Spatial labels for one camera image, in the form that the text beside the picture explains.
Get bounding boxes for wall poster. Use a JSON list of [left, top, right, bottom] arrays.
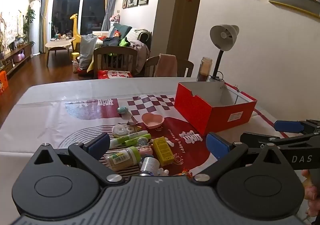
[[0, 11, 24, 47]]

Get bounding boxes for brown wooden door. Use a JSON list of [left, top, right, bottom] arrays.
[[166, 0, 205, 65]]

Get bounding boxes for small pink doll figure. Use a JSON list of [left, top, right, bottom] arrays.
[[137, 137, 154, 158]]

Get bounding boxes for wooden coffee table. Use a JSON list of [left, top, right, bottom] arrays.
[[45, 38, 75, 66]]

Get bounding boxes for yellow giraffe toy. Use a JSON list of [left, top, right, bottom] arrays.
[[69, 13, 83, 52]]

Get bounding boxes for small yellow box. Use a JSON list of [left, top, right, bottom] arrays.
[[152, 136, 175, 166]]

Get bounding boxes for toothpick jar green lid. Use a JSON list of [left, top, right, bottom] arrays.
[[104, 146, 142, 172]]

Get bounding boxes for clear jar silver lid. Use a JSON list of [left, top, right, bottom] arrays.
[[139, 156, 160, 177]]

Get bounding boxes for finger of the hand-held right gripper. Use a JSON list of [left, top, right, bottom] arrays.
[[274, 119, 320, 141], [240, 132, 314, 152]]

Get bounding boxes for lime green highlighter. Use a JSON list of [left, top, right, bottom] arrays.
[[124, 133, 152, 147]]

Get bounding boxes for clear correction tape dispenser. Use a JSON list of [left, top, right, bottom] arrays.
[[112, 124, 140, 138]]

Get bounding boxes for white standing air conditioner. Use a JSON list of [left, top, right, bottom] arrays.
[[29, 0, 42, 55]]

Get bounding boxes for white sofa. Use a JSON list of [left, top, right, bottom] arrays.
[[92, 24, 152, 75]]

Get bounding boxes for red binder clip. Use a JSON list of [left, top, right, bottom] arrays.
[[119, 113, 139, 128]]

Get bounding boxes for dark green pillow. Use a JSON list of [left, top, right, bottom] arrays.
[[114, 24, 133, 39]]

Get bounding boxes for pink heart-shaped bowl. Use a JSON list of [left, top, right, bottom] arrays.
[[141, 113, 165, 129]]

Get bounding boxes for glass sliding door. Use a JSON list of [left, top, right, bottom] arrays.
[[50, 0, 107, 39]]

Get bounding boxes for grey padded jacket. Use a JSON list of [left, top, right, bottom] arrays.
[[126, 40, 150, 74]]

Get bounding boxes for green potted plant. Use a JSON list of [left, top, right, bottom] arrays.
[[24, 8, 36, 42]]

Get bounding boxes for glass bottle brown contents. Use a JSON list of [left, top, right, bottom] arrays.
[[197, 57, 213, 82]]

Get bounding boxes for white highlighter green cap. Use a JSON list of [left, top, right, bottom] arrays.
[[109, 130, 148, 147]]

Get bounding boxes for translucent plastic bag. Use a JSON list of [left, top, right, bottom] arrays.
[[79, 34, 98, 70]]

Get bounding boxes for wooden slatted chair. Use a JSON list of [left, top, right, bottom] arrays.
[[93, 46, 138, 79]]

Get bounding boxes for grey yellow curtain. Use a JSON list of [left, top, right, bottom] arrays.
[[39, 0, 52, 52], [101, 0, 120, 30]]

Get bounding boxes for orange cardboard box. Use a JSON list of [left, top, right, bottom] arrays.
[[0, 71, 9, 95]]

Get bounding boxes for person's right hand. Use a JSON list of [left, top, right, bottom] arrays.
[[301, 168, 320, 218]]

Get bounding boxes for red printed cushion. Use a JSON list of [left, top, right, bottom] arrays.
[[97, 70, 134, 80]]

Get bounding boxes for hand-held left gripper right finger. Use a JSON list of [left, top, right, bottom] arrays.
[[192, 132, 285, 186]]

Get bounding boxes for grey desk lamp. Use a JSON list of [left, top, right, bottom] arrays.
[[209, 24, 240, 83]]

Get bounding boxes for pink towel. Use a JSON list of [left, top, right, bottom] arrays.
[[154, 53, 178, 78]]

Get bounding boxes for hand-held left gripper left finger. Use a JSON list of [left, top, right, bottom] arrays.
[[32, 132, 125, 186]]

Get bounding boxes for red cardboard box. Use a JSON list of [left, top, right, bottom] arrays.
[[174, 82, 258, 135]]

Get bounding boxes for wooden tv cabinet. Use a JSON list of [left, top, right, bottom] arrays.
[[0, 43, 32, 75]]

